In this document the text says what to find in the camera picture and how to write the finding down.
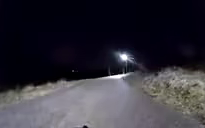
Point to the grass verge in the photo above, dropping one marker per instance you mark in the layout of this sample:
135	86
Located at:
26	91
180	88

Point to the robot's own part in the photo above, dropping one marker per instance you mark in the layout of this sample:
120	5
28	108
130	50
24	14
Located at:
85	126

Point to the grey asphalt path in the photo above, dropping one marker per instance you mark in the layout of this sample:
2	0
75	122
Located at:
100	103

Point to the pole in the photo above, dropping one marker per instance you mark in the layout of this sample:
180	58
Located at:
109	71

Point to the street lamp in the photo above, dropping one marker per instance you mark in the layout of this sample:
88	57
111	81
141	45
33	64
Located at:
124	57

